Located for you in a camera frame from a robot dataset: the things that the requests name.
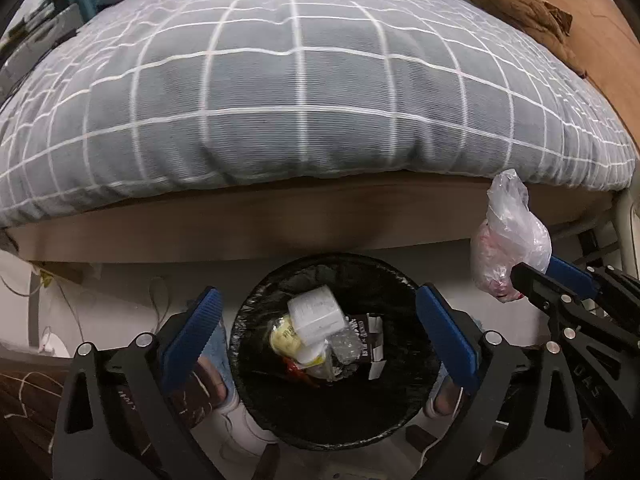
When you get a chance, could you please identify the wooden headboard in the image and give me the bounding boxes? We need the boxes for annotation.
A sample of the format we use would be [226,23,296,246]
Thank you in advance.
[548,0,639,141]

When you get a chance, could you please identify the brown fleece jacket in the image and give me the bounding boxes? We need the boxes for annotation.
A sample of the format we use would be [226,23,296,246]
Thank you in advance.
[470,0,587,78]

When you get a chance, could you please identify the clear bubble wrap roll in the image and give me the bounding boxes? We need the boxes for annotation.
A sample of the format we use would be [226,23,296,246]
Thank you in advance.
[306,328,361,382]

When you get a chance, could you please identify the brown cookie box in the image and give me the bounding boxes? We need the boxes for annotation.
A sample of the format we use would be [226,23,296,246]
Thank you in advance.
[347,314,386,380]

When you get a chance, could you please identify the orange plastic bag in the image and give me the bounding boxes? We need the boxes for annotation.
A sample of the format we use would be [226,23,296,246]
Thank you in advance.
[282,356,306,376]

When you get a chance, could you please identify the clear plastic bag red print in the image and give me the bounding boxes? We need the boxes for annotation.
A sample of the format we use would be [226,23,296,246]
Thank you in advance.
[471,169,552,304]

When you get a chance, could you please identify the yellow yogurt cup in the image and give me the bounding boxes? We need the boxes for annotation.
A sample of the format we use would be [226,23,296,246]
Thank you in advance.
[268,314,326,370]

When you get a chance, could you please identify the grey checked bed sheet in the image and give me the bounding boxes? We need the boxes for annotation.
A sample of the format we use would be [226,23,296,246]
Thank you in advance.
[1,0,638,228]

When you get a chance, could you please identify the blue slipper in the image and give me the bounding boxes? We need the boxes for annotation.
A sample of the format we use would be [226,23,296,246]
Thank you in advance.
[194,321,240,414]

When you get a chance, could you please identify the grey suitcase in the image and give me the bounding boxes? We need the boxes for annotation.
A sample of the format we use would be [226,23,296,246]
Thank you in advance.
[1,3,84,102]

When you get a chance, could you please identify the white cardboard box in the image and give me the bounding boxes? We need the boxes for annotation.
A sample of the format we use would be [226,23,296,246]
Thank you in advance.
[288,285,346,346]

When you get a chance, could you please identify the black trash bin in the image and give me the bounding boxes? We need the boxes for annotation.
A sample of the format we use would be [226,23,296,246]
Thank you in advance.
[229,254,440,451]

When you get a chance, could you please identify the person's brown patterned trousers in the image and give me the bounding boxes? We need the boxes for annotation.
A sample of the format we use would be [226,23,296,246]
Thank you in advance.
[1,370,67,479]

